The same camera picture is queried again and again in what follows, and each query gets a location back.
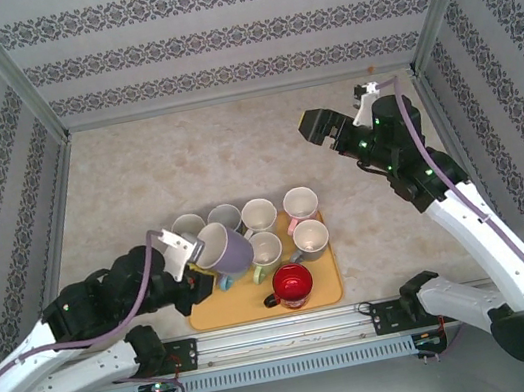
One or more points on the light blue mug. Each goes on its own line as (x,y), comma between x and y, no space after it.
(223,285)

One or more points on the lilac mug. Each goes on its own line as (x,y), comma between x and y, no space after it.
(232,254)

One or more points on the dark green mug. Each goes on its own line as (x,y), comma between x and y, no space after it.
(186,224)

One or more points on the teal blue faceted mug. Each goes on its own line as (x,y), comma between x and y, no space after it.
(227,214)

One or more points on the yellow-green mug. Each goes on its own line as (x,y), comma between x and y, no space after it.
(267,251)

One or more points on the salmon pink faceted mug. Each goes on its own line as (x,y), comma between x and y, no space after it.
(300,202)

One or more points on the white faceted mug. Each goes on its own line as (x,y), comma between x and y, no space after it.
(259,214)

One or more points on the red mug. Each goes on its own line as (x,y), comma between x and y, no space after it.
(292,282)

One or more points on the grey mug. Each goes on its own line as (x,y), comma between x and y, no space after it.
(311,238)

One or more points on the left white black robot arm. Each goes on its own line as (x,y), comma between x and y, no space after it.
(12,362)

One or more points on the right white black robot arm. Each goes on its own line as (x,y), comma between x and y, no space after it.
(483,238)

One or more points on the left small circuit board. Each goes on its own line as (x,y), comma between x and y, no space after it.
(159,389)

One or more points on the small circuit board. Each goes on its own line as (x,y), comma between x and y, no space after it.
(427,340)
(159,389)

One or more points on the orange plastic tray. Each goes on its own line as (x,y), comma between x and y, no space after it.
(327,276)

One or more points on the right small circuit board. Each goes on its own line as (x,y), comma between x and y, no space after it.
(427,340)

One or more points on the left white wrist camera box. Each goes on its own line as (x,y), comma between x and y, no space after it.
(178,251)

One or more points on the aluminium table side rail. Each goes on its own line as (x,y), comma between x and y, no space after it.
(426,91)
(61,180)

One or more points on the small orange wall sticker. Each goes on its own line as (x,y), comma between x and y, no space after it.
(370,68)

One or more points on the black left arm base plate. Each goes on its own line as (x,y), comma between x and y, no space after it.
(188,353)

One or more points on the aluminium mounting rail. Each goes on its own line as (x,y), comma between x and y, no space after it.
(287,336)

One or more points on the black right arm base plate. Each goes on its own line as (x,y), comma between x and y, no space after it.
(385,319)

